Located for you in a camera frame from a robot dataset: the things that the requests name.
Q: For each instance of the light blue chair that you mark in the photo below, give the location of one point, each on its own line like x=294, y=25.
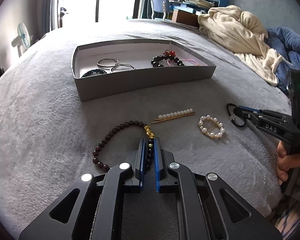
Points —
x=158, y=3

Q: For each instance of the blue desk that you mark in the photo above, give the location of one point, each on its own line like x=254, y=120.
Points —
x=187, y=5

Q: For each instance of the round pearl hair clip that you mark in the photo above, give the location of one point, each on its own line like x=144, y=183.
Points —
x=202, y=124

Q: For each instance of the person's light patterned clothing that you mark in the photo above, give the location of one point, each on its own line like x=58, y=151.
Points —
x=292, y=220

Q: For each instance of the pearl hair pin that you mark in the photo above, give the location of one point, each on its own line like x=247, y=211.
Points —
x=175, y=112

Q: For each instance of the white standing fan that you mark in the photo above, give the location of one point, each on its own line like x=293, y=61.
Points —
x=22, y=33

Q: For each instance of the stack of papers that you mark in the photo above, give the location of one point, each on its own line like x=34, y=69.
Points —
x=198, y=1

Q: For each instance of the brown cabinet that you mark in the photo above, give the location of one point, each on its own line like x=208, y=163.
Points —
x=185, y=17

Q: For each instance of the cream blanket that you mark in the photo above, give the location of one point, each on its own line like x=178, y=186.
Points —
x=235, y=30

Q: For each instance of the grey cardboard box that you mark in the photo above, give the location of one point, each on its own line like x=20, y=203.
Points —
x=140, y=87

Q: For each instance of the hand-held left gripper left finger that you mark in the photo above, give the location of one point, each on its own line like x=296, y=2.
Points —
x=142, y=160

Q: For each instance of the red bead charm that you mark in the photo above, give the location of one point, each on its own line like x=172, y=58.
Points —
x=170, y=53

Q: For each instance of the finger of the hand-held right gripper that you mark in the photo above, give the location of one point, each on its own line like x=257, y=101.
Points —
x=250, y=119
x=250, y=110

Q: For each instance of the person's right hand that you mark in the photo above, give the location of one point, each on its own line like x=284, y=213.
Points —
x=283, y=162

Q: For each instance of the blue duvet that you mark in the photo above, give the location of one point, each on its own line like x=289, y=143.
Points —
x=290, y=45

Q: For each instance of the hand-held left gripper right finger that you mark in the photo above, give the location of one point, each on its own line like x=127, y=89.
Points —
x=157, y=165

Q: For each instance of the glass sliding door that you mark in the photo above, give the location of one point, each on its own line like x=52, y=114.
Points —
x=98, y=0

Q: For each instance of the silver bangle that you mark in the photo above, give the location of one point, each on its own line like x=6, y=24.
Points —
x=115, y=61
x=113, y=69

